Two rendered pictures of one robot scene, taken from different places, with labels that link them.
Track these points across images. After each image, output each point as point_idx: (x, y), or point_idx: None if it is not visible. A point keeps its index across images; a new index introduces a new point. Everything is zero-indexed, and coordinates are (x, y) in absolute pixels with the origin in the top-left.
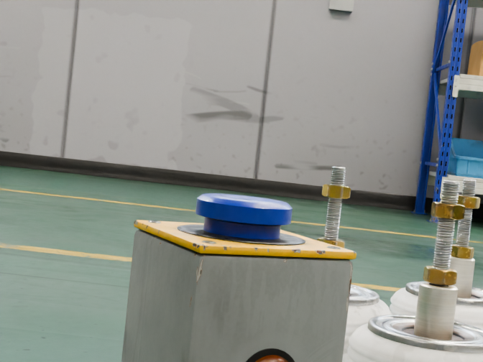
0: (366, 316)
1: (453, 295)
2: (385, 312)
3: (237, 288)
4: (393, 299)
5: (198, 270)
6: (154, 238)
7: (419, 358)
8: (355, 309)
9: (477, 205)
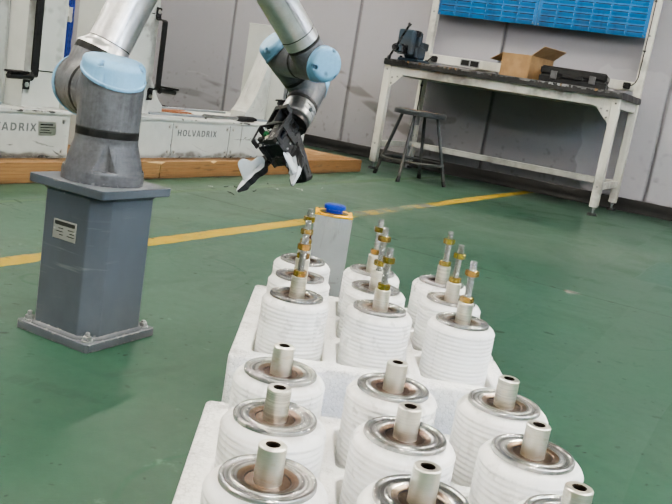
0: (414, 282)
1: (368, 256)
2: (420, 285)
3: (314, 216)
4: None
5: None
6: None
7: None
8: (416, 279)
9: (454, 256)
